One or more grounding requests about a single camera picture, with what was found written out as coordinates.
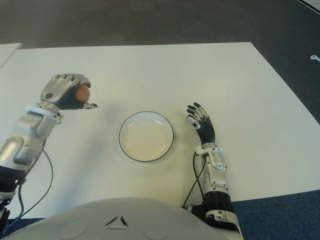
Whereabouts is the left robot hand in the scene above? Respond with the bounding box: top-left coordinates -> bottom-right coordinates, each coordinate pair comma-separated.
39,73 -> 99,111

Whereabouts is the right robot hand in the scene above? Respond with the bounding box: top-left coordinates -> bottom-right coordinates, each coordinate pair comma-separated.
185,101 -> 216,145

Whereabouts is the red yellow apple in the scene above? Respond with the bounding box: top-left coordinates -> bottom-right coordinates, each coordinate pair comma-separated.
74,84 -> 91,103

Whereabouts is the white plate black rim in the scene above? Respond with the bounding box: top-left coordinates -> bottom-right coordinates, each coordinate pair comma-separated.
118,111 -> 175,165

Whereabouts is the white side table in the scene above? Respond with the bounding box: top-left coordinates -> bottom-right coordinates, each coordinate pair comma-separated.
0,42 -> 23,69

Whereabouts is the grey robot torso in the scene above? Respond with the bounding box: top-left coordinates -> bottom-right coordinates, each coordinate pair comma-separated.
4,197 -> 226,240

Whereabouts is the white furniture edge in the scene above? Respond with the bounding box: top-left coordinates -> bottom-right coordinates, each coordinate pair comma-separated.
296,0 -> 320,12

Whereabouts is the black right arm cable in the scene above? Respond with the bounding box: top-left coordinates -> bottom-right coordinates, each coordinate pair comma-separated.
182,152 -> 207,208

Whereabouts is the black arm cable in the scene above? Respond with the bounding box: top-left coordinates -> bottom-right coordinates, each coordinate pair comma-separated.
6,147 -> 54,227
182,152 -> 207,208

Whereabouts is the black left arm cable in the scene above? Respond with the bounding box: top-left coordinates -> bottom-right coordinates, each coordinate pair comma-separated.
6,147 -> 54,227

